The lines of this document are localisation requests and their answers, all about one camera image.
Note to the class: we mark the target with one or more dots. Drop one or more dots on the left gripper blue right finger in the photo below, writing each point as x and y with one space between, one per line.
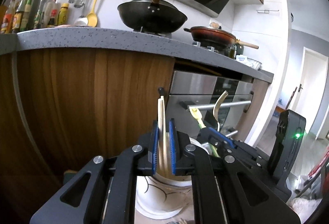
172 145

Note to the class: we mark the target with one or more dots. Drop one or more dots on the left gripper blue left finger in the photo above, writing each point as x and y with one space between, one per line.
154 140

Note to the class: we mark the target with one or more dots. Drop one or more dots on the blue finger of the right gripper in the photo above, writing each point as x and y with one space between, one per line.
220 137

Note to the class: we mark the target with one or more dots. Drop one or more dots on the lone wooden chopstick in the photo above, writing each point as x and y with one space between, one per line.
161 136

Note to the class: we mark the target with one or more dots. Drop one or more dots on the gold fork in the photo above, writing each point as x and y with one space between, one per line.
216 108

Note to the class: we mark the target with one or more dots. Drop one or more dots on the yellow plastic fork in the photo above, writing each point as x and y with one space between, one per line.
195 112

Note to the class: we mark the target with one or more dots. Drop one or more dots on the white ceramic double utensil holder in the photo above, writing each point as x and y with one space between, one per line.
163 195

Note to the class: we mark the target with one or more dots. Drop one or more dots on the wooden cabinet door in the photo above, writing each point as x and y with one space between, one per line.
84 102

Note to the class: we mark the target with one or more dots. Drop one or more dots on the red-brown pan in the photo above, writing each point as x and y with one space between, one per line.
216 36

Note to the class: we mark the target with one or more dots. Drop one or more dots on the yellow hanging spoon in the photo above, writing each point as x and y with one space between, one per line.
92 18

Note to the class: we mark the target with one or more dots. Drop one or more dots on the grey countertop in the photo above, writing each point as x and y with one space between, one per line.
123 40

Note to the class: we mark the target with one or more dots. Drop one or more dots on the oil bottle yellow cap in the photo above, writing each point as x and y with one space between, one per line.
38 16

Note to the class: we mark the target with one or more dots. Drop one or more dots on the red cap sauce bottle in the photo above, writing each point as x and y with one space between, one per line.
18 16

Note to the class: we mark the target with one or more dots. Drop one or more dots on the black wok with wooden handle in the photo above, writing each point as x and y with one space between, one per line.
155 16

